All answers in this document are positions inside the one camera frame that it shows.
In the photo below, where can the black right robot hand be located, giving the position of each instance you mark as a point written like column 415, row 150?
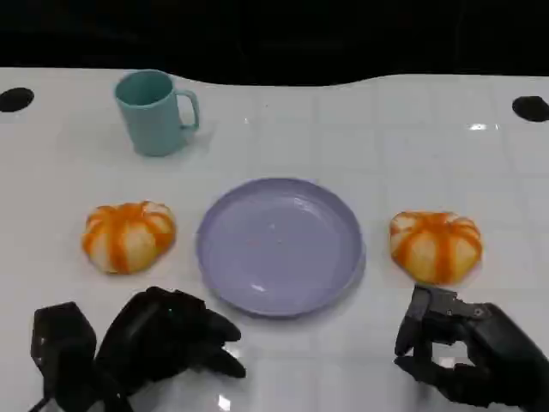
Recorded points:
column 480, row 360

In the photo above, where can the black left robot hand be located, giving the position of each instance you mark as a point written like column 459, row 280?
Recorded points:
column 150, row 330

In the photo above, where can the orange white toy bread roll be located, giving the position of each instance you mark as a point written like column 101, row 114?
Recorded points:
column 128, row 237
column 435, row 246

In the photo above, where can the lilac plate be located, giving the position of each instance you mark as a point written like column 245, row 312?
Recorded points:
column 281, row 248

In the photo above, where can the pale green mug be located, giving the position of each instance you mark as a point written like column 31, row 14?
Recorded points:
column 150, row 112

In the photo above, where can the black table grommet hole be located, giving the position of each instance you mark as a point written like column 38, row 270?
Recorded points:
column 15, row 99
column 531, row 108

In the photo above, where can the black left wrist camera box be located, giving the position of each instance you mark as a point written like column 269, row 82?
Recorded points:
column 60, row 339

